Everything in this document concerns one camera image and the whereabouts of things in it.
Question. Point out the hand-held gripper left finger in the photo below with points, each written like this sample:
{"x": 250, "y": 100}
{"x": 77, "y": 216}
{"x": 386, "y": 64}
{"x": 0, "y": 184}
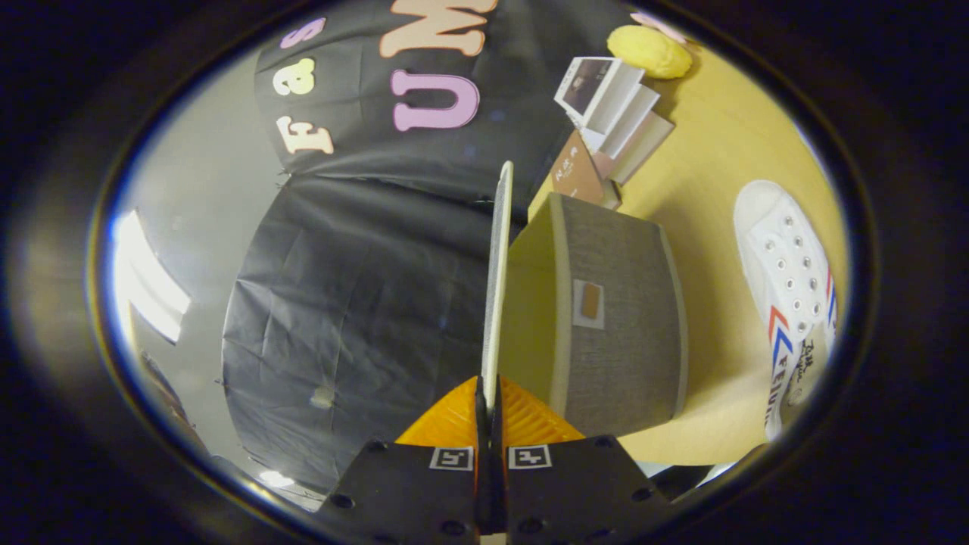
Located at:
{"x": 409, "y": 492}

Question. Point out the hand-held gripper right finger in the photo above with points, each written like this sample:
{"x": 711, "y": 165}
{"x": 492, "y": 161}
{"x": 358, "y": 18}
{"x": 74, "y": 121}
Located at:
{"x": 575, "y": 492}

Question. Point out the grey fabric storage box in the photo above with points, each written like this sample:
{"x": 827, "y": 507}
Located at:
{"x": 621, "y": 318}

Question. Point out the white sneaker shoe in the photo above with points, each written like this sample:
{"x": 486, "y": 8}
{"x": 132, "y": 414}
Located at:
{"x": 780, "y": 257}

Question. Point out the black backdrop cloth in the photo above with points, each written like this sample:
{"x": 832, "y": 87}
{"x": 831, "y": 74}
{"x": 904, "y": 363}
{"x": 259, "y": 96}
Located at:
{"x": 341, "y": 303}

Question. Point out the brown cover book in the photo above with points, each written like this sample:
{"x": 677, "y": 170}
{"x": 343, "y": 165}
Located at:
{"x": 579, "y": 174}

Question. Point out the ceiling light panel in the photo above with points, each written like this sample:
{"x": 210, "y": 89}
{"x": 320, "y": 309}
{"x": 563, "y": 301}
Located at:
{"x": 147, "y": 280}

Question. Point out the thick brown-edged book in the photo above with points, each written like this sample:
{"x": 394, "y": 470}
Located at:
{"x": 647, "y": 144}

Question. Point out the plain white book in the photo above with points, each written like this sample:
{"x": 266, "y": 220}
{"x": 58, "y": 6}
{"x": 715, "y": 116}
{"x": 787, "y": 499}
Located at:
{"x": 634, "y": 115}

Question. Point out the white book with portrait cover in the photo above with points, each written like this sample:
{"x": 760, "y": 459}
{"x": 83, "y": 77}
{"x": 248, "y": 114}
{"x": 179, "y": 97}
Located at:
{"x": 587, "y": 83}

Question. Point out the yellow round plush toy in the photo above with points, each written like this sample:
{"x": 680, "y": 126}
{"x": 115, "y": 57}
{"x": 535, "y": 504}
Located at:
{"x": 649, "y": 51}

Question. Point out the pink and green plush toy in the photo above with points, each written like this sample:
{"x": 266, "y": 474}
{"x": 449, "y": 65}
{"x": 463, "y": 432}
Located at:
{"x": 658, "y": 26}

